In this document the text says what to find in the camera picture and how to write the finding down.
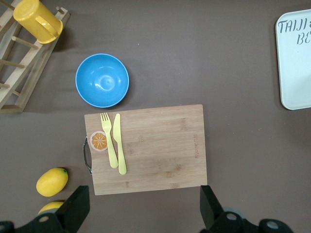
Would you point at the wooden cutting board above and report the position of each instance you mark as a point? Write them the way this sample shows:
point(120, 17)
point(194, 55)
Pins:
point(158, 150)

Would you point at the dried orange slice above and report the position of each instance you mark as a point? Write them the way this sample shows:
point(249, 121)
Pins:
point(97, 142)

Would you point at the blue bowl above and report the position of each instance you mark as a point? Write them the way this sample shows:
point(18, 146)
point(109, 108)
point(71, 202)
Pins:
point(102, 80)

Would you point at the yellow plastic fork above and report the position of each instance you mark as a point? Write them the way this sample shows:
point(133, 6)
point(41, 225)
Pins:
point(110, 145)

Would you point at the wooden peg drying rack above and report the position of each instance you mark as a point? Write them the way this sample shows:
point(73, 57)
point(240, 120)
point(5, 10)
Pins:
point(31, 63)

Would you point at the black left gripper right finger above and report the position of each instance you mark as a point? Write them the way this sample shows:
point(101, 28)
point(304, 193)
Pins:
point(213, 218)

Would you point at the cream tray with bear print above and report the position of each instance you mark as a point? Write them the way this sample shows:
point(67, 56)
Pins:
point(296, 72)

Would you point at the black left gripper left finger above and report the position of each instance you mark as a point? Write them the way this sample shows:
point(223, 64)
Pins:
point(70, 213)

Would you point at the yellow mug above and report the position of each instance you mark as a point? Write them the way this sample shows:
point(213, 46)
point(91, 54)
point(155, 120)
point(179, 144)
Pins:
point(31, 19)

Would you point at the yellow plastic knife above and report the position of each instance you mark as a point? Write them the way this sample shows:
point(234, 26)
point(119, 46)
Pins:
point(120, 150)

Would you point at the yellow lemon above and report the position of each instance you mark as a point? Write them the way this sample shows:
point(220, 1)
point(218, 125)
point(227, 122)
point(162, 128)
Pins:
point(49, 206)
point(51, 182)

